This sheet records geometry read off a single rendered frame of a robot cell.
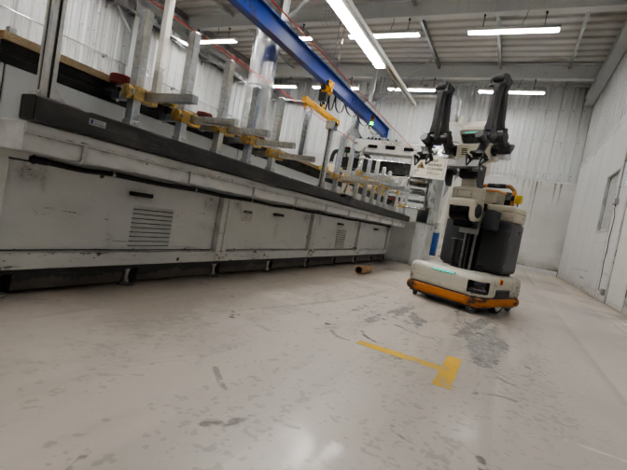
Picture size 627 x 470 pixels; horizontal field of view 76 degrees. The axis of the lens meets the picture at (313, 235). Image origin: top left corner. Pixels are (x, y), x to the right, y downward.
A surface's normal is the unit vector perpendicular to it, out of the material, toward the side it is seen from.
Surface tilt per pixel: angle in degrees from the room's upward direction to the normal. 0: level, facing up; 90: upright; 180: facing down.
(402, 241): 90
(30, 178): 90
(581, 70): 90
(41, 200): 90
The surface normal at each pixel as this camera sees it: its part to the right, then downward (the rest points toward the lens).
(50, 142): 0.88, 0.18
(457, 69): -0.44, -0.03
